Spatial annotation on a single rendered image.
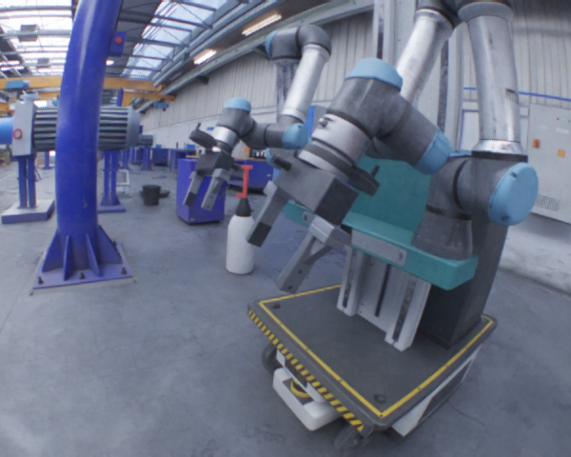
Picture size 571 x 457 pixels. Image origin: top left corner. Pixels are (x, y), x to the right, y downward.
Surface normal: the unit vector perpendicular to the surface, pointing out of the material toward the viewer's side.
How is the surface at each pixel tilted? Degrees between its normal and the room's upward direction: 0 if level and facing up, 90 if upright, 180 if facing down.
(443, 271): 90
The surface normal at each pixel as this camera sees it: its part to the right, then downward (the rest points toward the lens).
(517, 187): 0.14, 0.39
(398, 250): -0.84, 0.04
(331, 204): 0.40, 0.40
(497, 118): -0.67, 0.25
